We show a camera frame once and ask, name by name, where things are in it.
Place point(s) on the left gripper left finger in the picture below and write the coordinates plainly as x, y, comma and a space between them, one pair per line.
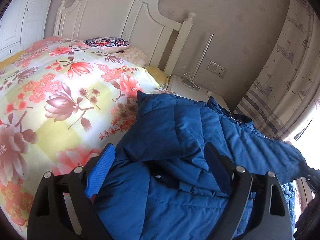
49, 218

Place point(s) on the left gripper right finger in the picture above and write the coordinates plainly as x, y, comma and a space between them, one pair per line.
256, 208

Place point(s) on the blue puffer jacket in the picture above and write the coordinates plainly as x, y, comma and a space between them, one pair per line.
160, 185

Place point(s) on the floral bed quilt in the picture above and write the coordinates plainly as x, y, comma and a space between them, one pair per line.
62, 101

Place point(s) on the patterned window curtain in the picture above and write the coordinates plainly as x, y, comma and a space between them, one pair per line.
285, 95

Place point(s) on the white desk lamp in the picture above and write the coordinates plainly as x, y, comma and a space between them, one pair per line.
188, 79

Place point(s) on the white nightstand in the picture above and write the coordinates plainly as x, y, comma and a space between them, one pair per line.
176, 86

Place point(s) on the yellow pillow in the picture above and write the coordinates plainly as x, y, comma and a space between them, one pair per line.
158, 75

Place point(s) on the beige checkered pillow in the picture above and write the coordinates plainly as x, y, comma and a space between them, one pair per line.
134, 56

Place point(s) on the colourful patterned pillow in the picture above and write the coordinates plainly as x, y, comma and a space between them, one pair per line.
108, 44

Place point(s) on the white wardrobe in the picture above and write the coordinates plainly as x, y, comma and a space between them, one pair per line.
22, 24

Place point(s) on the white wooden headboard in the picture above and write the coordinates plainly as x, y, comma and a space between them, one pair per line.
137, 21

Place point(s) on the wall socket plate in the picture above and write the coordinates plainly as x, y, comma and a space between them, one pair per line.
216, 69

